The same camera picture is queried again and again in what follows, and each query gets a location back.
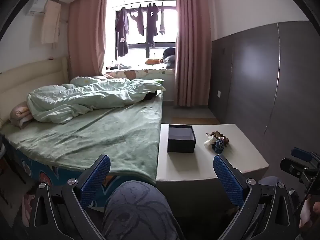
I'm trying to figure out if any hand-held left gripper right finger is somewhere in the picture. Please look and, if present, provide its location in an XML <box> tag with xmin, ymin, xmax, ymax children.
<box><xmin>213</xmin><ymin>154</ymin><xmax>300</xmax><ymax>240</ymax></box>

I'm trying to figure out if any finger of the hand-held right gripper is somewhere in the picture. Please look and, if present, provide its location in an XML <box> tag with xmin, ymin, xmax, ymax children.
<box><xmin>279</xmin><ymin>157</ymin><xmax>307</xmax><ymax>180</ymax></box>
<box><xmin>291</xmin><ymin>147</ymin><xmax>316</xmax><ymax>162</ymax></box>

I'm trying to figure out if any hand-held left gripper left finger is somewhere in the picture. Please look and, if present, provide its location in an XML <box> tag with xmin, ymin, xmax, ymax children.
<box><xmin>29</xmin><ymin>154</ymin><xmax>111</xmax><ymax>240</ymax></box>

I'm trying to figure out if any pile of bead jewelry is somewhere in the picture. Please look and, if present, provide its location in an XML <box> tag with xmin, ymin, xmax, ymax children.
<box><xmin>204</xmin><ymin>130</ymin><xmax>229</xmax><ymax>154</ymax></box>

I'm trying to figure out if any black jewelry box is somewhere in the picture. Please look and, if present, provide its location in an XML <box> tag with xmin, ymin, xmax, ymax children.
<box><xmin>167</xmin><ymin>124</ymin><xmax>197</xmax><ymax>153</ymax></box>

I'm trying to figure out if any person's right hand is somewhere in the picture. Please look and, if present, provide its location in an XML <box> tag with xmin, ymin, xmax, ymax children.
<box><xmin>299</xmin><ymin>195</ymin><xmax>320</xmax><ymax>233</ymax></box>

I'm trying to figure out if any bed with green sheet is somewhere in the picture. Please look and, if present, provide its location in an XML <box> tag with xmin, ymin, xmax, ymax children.
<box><xmin>0</xmin><ymin>90</ymin><xmax>164</xmax><ymax>208</ymax></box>

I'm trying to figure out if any white low table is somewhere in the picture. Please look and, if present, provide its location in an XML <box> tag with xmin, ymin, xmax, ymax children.
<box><xmin>155</xmin><ymin>123</ymin><xmax>270</xmax><ymax>214</ymax></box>

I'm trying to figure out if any person's left leg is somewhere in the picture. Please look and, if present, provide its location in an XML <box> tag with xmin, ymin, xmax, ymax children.
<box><xmin>101</xmin><ymin>181</ymin><xmax>180</xmax><ymax>240</ymax></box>

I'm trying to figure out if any flattened cardboard sheet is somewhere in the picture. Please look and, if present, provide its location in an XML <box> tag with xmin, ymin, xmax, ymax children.
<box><xmin>171</xmin><ymin>116</ymin><xmax>220</xmax><ymax>125</ymax></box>

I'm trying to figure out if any light green duvet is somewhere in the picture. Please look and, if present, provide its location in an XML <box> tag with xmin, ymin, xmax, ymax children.
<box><xmin>26</xmin><ymin>76</ymin><xmax>167</xmax><ymax>124</ymax></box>

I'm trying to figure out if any dark grey wardrobe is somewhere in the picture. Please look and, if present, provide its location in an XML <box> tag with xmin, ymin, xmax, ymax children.
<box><xmin>209</xmin><ymin>21</ymin><xmax>320</xmax><ymax>178</ymax></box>

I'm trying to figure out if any pink folded blanket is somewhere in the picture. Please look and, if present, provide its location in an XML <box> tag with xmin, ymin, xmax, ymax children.
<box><xmin>9</xmin><ymin>102</ymin><xmax>34</xmax><ymax>129</ymax></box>

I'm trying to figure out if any printed window seat cushion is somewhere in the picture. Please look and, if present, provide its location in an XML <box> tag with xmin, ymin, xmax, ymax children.
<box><xmin>105</xmin><ymin>67</ymin><xmax>175</xmax><ymax>80</ymax></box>

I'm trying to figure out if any beige padded headboard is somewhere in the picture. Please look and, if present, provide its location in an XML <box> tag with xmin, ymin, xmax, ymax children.
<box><xmin>0</xmin><ymin>57</ymin><xmax>69</xmax><ymax>123</ymax></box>

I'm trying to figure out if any dark blue pillow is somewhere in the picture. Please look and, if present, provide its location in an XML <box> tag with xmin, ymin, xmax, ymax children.
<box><xmin>162</xmin><ymin>47</ymin><xmax>176</xmax><ymax>68</ymax></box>

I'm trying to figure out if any pink curtain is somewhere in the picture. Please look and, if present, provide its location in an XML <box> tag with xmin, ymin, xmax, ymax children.
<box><xmin>174</xmin><ymin>0</ymin><xmax>213</xmax><ymax>107</ymax></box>
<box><xmin>68</xmin><ymin>0</ymin><xmax>109</xmax><ymax>80</ymax></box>

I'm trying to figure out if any dark hanging shirt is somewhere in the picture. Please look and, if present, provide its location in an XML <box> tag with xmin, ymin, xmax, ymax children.
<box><xmin>115</xmin><ymin>6</ymin><xmax>130</xmax><ymax>57</ymax></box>

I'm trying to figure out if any dark hanging garment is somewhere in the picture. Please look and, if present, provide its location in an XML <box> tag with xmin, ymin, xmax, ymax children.
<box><xmin>130</xmin><ymin>5</ymin><xmax>145</xmax><ymax>37</ymax></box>
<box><xmin>159</xmin><ymin>2</ymin><xmax>167</xmax><ymax>36</ymax></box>
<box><xmin>146</xmin><ymin>3</ymin><xmax>159</xmax><ymax>48</ymax></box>

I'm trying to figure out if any beige hanging towel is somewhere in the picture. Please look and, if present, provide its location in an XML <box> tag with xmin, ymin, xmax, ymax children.
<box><xmin>41</xmin><ymin>0</ymin><xmax>61</xmax><ymax>44</ymax></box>

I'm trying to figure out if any white air conditioner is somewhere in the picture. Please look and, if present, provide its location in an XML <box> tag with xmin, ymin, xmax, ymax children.
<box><xmin>25</xmin><ymin>0</ymin><xmax>48</xmax><ymax>15</ymax></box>

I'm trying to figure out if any black cable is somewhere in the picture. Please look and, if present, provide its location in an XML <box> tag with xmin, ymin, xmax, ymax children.
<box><xmin>300</xmin><ymin>170</ymin><xmax>317</xmax><ymax>210</ymax></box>

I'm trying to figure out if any window with dark frame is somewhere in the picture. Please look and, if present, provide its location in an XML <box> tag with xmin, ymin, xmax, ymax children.
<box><xmin>107</xmin><ymin>1</ymin><xmax>178</xmax><ymax>67</ymax></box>

